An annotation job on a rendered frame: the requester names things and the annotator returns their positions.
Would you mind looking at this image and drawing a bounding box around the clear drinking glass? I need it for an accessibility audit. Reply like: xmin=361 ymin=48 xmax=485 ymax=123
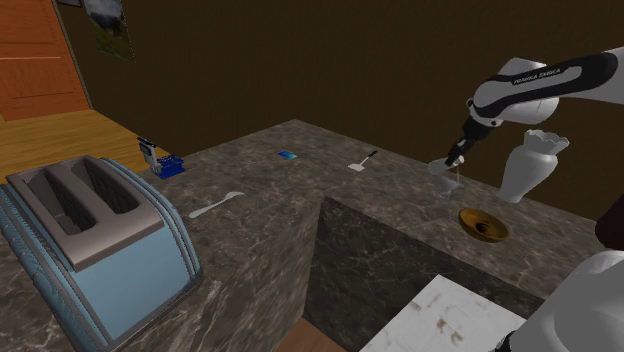
xmin=427 ymin=157 xmax=463 ymax=197

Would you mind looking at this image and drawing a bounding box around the white vase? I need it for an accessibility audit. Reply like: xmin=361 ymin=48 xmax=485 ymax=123
xmin=496 ymin=128 xmax=571 ymax=204

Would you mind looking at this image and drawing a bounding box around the brown bowl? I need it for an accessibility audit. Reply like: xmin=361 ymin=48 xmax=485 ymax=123
xmin=457 ymin=206 xmax=511 ymax=244

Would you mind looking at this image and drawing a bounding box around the grey spoon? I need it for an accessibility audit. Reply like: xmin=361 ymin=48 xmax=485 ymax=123
xmin=188 ymin=190 xmax=246 ymax=220

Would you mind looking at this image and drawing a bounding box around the blue and white small appliance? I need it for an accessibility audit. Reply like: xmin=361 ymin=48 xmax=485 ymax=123
xmin=137 ymin=136 xmax=187 ymax=180

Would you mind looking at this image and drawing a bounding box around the light blue toaster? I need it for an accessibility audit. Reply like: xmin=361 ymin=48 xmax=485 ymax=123
xmin=0 ymin=155 xmax=205 ymax=352

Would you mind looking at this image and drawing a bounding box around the orange wooden door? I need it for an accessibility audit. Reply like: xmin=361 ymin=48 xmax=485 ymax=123
xmin=0 ymin=0 xmax=92 ymax=123

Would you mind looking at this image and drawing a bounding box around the white spatula with black handle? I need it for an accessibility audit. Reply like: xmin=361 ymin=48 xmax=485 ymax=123
xmin=347 ymin=149 xmax=379 ymax=173

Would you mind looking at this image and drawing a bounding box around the wall picture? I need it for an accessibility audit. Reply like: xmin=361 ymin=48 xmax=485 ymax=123
xmin=81 ymin=0 xmax=136 ymax=63

